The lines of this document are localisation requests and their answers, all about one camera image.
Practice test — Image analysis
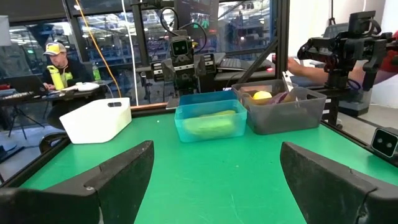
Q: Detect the black frame brace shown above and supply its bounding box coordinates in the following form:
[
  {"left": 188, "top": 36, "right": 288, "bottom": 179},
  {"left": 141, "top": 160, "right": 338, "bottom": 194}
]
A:
[{"left": 238, "top": 39, "right": 277, "bottom": 84}]

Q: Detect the black table frame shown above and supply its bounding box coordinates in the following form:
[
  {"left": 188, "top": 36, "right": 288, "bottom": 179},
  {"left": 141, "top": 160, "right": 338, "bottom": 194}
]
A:
[{"left": 0, "top": 102, "right": 398, "bottom": 187}]

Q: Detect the black chair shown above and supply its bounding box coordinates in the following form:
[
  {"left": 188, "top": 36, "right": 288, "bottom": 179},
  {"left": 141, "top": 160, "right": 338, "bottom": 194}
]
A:
[{"left": 39, "top": 132, "right": 68, "bottom": 154}]

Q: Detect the black side desk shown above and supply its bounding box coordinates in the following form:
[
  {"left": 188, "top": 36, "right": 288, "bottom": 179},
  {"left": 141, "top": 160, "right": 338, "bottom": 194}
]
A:
[{"left": 136, "top": 52, "right": 276, "bottom": 83}]

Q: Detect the teal translucent plastic basket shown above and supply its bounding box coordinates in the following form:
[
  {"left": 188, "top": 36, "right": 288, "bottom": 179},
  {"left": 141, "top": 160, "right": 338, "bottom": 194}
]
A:
[{"left": 174, "top": 90, "right": 248, "bottom": 144}]

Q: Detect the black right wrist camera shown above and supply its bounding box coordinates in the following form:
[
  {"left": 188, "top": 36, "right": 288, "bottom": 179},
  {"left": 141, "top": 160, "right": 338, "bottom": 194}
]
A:
[{"left": 170, "top": 36, "right": 191, "bottom": 58}]

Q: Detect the black laptop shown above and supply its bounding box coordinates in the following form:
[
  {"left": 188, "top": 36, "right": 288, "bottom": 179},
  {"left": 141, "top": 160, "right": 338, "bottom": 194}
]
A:
[{"left": 0, "top": 73, "right": 47, "bottom": 96}]

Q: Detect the grey translucent plastic basket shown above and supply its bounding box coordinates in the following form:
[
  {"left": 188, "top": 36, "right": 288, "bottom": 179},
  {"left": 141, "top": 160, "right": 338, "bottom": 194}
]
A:
[{"left": 231, "top": 78, "right": 328, "bottom": 136}]

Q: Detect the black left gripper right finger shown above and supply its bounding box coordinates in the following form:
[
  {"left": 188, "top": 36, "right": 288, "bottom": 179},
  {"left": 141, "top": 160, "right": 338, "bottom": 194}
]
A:
[{"left": 279, "top": 141, "right": 398, "bottom": 224}]

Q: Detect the white device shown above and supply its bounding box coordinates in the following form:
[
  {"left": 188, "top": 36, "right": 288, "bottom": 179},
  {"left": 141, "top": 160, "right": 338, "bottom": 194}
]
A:
[{"left": 61, "top": 82, "right": 100, "bottom": 93}]

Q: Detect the yellow lemon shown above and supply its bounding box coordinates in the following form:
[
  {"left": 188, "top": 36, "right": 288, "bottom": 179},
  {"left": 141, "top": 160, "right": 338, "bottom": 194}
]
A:
[{"left": 252, "top": 90, "right": 273, "bottom": 101}]

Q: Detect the purple sweet potato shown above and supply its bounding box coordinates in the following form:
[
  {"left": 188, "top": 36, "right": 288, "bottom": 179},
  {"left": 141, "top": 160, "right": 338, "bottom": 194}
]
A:
[{"left": 267, "top": 91, "right": 290, "bottom": 105}]

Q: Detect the white plastic basket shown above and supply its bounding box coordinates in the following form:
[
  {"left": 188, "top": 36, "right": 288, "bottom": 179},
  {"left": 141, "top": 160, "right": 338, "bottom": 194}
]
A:
[{"left": 58, "top": 97, "right": 132, "bottom": 145}]

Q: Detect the black keyboard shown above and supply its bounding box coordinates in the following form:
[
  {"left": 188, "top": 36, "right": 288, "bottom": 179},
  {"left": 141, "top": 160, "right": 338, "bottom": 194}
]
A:
[{"left": 219, "top": 57, "right": 243, "bottom": 71}]

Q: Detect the yellow hanging cable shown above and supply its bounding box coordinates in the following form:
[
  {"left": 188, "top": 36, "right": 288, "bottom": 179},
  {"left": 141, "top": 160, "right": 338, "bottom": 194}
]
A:
[{"left": 74, "top": 0, "right": 123, "bottom": 99}]

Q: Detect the black table-level camera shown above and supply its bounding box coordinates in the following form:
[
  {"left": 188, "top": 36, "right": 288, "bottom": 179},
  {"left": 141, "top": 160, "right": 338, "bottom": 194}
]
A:
[{"left": 370, "top": 126, "right": 398, "bottom": 159}]

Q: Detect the metal corner bracket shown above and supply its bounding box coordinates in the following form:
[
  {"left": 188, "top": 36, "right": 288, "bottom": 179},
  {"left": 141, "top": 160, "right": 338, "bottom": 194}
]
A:
[{"left": 165, "top": 98, "right": 181, "bottom": 110}]

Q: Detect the white cable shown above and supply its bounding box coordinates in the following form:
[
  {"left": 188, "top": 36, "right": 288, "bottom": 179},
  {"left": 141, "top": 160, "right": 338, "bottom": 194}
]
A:
[{"left": 121, "top": 0, "right": 139, "bottom": 106}]

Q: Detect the green bottle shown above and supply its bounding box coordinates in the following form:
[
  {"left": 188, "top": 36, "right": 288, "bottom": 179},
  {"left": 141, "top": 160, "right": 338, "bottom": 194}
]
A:
[{"left": 92, "top": 63, "right": 102, "bottom": 82}]

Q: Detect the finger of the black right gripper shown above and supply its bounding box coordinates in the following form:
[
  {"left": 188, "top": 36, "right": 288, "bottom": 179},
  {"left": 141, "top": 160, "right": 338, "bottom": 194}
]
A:
[
  {"left": 160, "top": 58, "right": 177, "bottom": 82},
  {"left": 193, "top": 55, "right": 208, "bottom": 77}
]

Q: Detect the black frame upright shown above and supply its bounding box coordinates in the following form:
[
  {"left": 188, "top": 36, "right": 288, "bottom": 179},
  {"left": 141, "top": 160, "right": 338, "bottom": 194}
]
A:
[{"left": 275, "top": 0, "right": 290, "bottom": 80}]

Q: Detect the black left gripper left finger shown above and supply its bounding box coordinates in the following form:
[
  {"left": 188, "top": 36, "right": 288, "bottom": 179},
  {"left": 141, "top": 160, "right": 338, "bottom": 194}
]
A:
[{"left": 0, "top": 140, "right": 155, "bottom": 224}]

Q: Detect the person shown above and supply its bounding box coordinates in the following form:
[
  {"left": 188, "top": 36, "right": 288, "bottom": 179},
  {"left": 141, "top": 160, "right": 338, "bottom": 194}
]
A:
[
  {"left": 287, "top": 29, "right": 398, "bottom": 87},
  {"left": 40, "top": 40, "right": 94, "bottom": 131}
]

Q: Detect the white metal bracket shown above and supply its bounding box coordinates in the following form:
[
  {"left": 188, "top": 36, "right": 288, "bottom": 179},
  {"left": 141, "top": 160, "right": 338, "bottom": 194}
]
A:
[{"left": 281, "top": 70, "right": 295, "bottom": 94}]

